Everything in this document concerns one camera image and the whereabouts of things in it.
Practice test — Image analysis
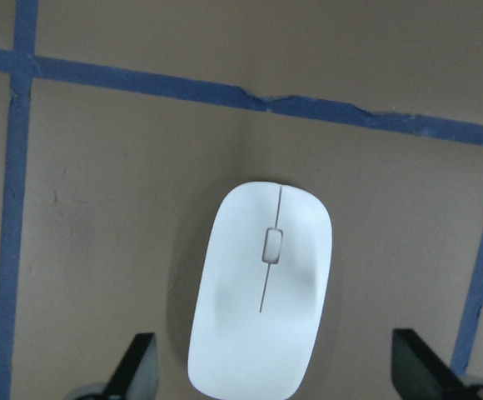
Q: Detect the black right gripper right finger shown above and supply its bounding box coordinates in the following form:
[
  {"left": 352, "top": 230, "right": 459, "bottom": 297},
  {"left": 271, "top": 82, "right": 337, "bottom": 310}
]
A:
[{"left": 391, "top": 328, "right": 480, "bottom": 400}]

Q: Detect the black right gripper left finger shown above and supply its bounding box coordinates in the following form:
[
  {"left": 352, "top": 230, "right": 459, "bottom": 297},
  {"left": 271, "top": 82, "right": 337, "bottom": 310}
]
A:
[{"left": 104, "top": 332, "right": 158, "bottom": 399}]

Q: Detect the white computer mouse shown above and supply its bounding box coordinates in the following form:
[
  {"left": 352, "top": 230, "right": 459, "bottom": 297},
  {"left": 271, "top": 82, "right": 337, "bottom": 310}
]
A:
[{"left": 187, "top": 182, "right": 332, "bottom": 399}]

